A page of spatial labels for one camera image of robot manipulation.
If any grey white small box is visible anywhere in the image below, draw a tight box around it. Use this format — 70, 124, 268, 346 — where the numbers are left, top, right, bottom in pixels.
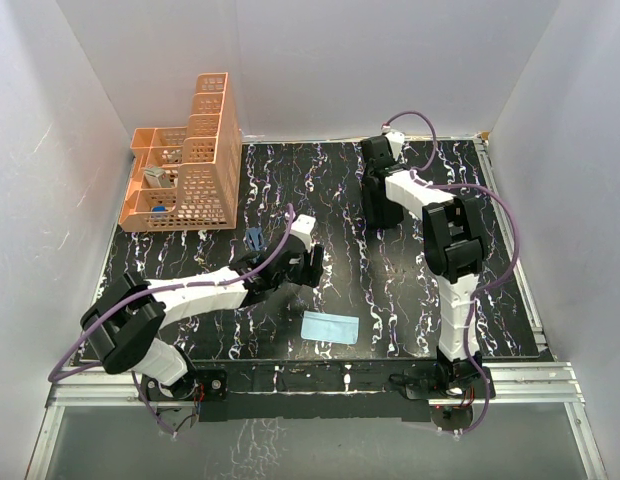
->
144, 166, 172, 189

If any aluminium frame rail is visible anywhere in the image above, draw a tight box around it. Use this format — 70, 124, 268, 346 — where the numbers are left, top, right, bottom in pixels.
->
473, 134, 548, 358

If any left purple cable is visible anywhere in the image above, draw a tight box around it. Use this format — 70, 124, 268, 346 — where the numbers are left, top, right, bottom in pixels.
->
47, 202, 297, 384

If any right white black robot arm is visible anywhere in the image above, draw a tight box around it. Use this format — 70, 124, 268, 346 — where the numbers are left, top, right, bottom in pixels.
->
360, 132, 487, 397

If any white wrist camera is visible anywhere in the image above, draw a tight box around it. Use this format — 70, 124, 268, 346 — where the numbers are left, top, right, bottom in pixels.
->
383, 130, 405, 160
290, 214, 316, 251

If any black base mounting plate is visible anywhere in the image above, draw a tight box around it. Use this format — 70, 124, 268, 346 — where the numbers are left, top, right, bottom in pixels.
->
141, 359, 496, 422

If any light blue cleaning cloth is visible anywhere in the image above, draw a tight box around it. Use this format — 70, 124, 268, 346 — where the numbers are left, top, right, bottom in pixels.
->
301, 311, 359, 345

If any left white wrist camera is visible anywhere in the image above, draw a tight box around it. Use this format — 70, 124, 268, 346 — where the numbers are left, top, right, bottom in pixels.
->
290, 214, 316, 251

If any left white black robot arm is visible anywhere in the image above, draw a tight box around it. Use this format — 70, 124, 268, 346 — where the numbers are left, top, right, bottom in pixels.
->
80, 235, 324, 400

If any orange plastic desk organizer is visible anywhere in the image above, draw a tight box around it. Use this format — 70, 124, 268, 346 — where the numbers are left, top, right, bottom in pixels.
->
119, 72, 242, 233

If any black sunglasses case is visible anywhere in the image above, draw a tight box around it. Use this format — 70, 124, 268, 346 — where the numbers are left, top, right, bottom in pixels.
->
361, 175, 404, 229

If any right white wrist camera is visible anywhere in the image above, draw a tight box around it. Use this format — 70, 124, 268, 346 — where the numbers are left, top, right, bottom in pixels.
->
383, 130, 405, 160

